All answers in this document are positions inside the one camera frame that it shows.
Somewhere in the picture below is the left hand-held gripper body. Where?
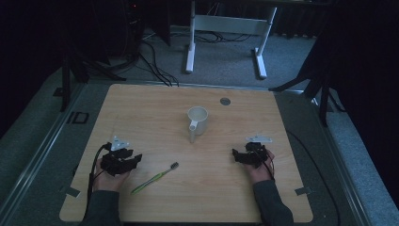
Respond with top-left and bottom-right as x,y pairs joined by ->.
100,136 -> 136,177

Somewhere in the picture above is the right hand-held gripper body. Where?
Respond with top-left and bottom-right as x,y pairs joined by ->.
244,135 -> 273,169

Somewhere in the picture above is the person's left hand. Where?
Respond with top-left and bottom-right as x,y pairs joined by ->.
91,157 -> 132,193

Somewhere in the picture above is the person's right hand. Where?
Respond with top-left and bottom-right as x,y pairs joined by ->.
244,149 -> 277,185

